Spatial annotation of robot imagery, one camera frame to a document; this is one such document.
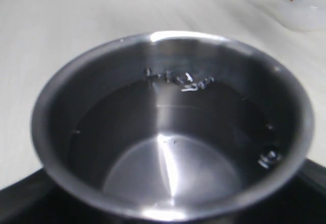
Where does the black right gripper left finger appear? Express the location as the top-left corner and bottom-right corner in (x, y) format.
(0, 169), (85, 224)

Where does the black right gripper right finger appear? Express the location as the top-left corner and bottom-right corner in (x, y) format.
(257, 159), (326, 224)

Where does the clear plastic water pitcher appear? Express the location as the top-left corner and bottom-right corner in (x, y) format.
(277, 0), (325, 31)

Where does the stainless steel cup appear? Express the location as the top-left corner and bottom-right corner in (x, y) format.
(31, 31), (315, 222)

